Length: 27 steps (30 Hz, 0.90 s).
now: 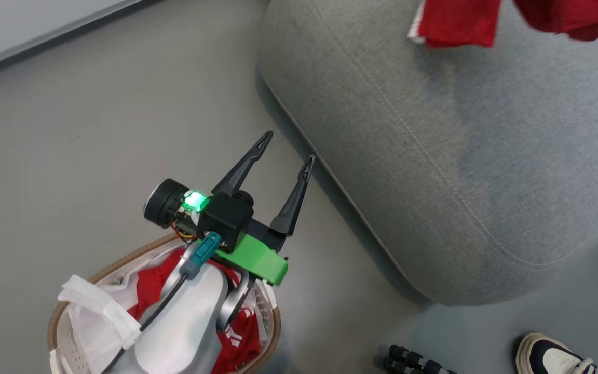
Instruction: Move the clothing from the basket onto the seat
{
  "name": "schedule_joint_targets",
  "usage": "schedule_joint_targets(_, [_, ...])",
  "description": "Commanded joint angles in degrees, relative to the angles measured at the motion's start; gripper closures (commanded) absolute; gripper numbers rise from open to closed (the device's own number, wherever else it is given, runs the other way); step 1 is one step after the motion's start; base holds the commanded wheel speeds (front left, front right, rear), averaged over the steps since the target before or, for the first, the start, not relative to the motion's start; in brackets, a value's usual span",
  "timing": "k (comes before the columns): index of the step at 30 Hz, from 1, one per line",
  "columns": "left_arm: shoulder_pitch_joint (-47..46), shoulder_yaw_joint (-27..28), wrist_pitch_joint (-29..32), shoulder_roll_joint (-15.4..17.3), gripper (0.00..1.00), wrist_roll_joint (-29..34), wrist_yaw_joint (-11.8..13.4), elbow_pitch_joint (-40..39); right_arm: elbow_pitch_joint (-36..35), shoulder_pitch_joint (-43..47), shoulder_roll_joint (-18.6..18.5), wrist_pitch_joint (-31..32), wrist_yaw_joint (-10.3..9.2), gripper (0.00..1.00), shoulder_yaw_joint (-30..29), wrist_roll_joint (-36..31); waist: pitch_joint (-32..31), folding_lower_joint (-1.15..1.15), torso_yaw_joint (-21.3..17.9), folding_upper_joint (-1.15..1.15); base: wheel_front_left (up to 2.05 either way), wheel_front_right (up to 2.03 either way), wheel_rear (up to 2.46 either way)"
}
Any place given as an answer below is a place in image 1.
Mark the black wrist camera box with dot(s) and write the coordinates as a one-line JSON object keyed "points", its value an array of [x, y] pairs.
{"points": [[226, 218]]}

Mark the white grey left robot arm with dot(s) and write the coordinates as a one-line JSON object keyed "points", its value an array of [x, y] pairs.
{"points": [[190, 322]]}

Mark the red garment with white print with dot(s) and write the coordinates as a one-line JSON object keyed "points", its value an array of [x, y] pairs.
{"points": [[149, 286]]}

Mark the black round motor with light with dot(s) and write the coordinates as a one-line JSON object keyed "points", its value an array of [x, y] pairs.
{"points": [[161, 203]]}

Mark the white black sneaker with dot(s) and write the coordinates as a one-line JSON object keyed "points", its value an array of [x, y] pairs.
{"points": [[553, 358]]}

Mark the red garment with white trim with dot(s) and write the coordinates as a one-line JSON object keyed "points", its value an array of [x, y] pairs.
{"points": [[460, 21]]}

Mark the wicker laundry basket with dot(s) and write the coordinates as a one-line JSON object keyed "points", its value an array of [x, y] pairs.
{"points": [[68, 349]]}

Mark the black segmented tripod leg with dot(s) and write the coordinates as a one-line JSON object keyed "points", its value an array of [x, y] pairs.
{"points": [[413, 361]]}

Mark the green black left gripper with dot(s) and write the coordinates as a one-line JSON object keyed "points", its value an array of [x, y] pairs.
{"points": [[257, 257]]}

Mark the grey fabric sofa cushion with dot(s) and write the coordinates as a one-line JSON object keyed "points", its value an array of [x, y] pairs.
{"points": [[434, 156]]}

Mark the white cloth basket liner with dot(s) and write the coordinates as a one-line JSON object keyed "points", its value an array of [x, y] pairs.
{"points": [[96, 317]]}

